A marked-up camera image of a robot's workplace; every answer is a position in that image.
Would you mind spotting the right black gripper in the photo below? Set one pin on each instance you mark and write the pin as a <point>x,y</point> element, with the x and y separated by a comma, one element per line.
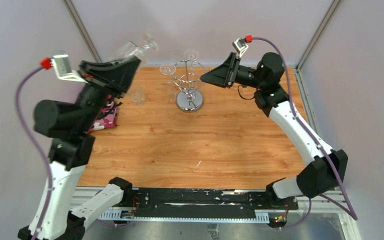
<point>224,75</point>

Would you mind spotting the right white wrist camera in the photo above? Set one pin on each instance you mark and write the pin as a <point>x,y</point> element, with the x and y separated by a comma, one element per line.
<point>241,46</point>

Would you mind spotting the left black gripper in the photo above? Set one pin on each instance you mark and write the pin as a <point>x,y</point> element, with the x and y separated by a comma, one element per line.
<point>117,76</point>

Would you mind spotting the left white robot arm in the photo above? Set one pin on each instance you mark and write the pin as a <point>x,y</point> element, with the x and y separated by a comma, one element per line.
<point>67,125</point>

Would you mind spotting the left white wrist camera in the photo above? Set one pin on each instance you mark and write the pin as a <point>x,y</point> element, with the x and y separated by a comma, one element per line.
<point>62,68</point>

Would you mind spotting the aluminium frame rail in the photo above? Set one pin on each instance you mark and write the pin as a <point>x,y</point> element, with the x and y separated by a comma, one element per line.
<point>331,202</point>

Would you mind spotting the pink camouflage cloth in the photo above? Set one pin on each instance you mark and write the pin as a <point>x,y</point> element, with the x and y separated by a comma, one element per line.
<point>107,117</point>

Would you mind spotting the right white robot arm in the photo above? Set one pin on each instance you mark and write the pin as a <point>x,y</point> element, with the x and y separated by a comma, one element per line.
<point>324,165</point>

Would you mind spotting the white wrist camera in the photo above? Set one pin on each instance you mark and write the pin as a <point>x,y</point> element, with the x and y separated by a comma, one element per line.
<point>241,46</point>
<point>62,68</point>

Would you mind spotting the chrome wine glass rack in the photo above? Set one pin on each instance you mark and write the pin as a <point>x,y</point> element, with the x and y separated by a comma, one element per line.
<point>187,78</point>

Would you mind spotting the clear wine glass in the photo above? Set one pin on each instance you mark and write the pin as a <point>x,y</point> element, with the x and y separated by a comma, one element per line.
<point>168,69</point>
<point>132,50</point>
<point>191,55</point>
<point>137,94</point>

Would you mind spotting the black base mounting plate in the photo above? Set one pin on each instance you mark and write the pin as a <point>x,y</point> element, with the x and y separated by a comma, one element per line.
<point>194,204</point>

